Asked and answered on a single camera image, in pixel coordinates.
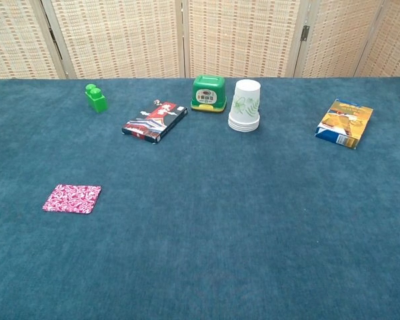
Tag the pink patterned coaster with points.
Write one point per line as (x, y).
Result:
(71, 199)

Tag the white paper cup stack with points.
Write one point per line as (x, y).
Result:
(245, 103)

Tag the green toy building brick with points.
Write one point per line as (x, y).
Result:
(98, 101)

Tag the yellow and blue snack box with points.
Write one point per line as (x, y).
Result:
(345, 123)

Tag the black and red cardboard box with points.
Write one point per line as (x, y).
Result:
(153, 121)

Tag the blue table cloth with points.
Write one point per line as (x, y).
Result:
(220, 200)

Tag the metal screen hinge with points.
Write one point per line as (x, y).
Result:
(52, 35)
(305, 33)

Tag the woven bamboo screen panel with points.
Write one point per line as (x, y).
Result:
(13, 36)
(336, 40)
(396, 43)
(116, 36)
(243, 36)

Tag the green plastic container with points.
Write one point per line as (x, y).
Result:
(208, 90)

